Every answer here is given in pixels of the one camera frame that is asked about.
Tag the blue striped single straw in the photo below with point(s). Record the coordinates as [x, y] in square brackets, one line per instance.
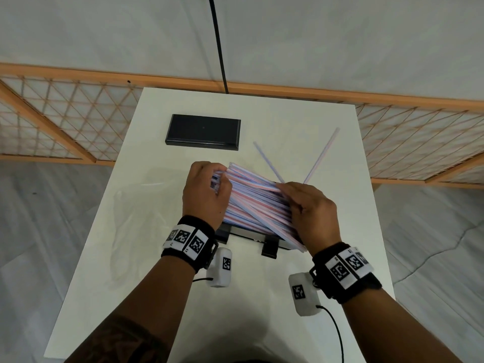
[267, 161]

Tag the person's left hand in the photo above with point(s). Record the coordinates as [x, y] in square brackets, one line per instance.
[202, 196]

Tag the person's left forearm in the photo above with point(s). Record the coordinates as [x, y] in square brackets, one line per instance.
[143, 317]

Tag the person's left fingers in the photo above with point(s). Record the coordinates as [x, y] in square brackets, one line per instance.
[223, 183]

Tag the black box with clasp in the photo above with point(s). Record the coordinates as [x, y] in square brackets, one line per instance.
[270, 247]

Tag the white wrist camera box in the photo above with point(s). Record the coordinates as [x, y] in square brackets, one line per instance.
[304, 294]
[221, 268]

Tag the person's right forearm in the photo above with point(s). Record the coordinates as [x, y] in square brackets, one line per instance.
[393, 328]

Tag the person's right fingers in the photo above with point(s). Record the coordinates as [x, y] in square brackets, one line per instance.
[290, 194]

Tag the person's right hand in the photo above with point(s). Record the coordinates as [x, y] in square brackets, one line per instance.
[314, 219]

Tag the wooden lattice screen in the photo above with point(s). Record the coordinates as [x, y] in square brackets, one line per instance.
[416, 139]

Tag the bundle of striped straws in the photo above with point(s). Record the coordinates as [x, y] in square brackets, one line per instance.
[253, 202]

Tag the black marker wristband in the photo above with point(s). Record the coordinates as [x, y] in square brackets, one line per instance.
[346, 270]
[189, 240]

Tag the black box lid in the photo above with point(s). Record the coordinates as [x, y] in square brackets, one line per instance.
[204, 129]

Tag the pink striped single straw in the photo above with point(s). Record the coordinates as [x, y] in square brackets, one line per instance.
[322, 154]

